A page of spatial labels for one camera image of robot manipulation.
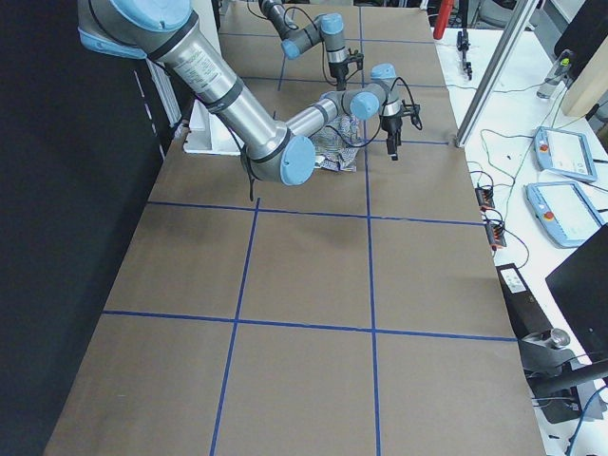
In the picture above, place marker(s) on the aluminium frame post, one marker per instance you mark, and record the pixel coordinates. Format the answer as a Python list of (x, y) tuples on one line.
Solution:
[(506, 45)]

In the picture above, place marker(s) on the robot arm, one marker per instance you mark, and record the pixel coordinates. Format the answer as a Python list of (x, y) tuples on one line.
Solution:
[(325, 29), (168, 33)]

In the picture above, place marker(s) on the far teach pendant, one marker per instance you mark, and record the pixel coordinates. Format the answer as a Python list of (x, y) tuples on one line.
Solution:
[(564, 152)]

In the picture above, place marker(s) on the navy white striped polo shirt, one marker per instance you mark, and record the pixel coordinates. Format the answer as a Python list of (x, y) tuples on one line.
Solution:
[(336, 145)]

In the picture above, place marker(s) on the black power box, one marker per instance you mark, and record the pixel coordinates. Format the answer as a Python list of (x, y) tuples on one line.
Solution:
[(525, 313)]

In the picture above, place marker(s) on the red cylinder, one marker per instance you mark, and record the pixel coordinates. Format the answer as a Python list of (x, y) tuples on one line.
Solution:
[(442, 19)]

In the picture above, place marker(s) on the brown table mat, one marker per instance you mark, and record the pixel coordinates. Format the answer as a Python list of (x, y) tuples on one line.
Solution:
[(357, 314)]

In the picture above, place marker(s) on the orange black connector box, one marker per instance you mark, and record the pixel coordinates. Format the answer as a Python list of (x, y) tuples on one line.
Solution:
[(484, 196)]

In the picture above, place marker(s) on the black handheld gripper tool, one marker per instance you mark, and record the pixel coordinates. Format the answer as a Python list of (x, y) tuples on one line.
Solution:
[(463, 47)]

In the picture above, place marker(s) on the near teach pendant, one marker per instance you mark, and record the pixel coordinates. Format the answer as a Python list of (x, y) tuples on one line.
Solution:
[(564, 211)]

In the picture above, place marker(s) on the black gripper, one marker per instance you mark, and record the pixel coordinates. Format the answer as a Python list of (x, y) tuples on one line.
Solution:
[(338, 71), (391, 124)]

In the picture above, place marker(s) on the black monitor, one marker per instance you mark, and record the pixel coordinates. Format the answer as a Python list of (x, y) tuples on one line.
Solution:
[(579, 288)]

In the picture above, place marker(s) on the teach pendant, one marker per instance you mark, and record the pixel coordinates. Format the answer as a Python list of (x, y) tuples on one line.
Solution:
[(564, 152), (564, 211)]

